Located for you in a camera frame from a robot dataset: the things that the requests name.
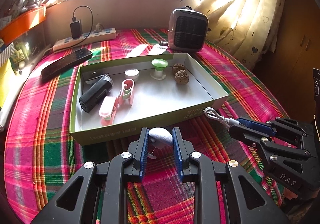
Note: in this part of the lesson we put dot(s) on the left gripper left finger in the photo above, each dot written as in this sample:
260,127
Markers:
98,186

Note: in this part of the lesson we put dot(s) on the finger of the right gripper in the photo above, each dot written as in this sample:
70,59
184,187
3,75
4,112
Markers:
264,144
284,128

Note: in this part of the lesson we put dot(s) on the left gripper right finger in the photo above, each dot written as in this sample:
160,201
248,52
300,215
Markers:
224,186

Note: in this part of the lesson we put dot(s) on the white egg-shaped gadget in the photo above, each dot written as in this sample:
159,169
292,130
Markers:
159,138

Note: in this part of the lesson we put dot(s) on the pink plastic clip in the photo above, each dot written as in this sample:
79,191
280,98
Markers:
110,104

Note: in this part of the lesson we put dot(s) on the black cylindrical device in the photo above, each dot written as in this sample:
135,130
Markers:
96,93

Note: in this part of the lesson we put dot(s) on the brown walnut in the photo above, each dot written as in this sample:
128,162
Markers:
181,77
177,67

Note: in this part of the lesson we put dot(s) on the white small round jar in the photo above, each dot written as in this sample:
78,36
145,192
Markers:
132,74

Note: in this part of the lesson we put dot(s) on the green white mushroom stand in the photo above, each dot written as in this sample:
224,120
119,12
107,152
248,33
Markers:
159,66

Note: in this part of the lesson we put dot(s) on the green white cardboard tray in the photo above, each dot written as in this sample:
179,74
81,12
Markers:
155,103

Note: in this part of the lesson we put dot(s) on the plaid pink green cloth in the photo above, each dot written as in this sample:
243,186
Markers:
40,155

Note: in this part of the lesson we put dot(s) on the cream heart pattern curtain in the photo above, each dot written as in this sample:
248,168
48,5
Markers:
245,29

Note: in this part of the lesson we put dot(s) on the black smartphone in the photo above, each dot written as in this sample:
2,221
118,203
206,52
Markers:
63,64

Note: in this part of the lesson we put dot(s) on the small grey fan heater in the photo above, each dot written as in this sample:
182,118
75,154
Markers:
187,30

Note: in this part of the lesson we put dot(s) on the white power strip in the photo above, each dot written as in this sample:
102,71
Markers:
104,35

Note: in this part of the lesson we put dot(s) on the yellow cardboard box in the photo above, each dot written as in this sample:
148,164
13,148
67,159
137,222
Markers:
7,76

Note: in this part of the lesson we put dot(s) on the striped grey white box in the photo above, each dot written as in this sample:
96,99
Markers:
6,54

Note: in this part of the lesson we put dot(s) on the orange plastic tray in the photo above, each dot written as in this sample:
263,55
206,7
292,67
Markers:
22,24

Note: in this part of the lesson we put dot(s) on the black charger with cable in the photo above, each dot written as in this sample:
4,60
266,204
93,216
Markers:
76,26

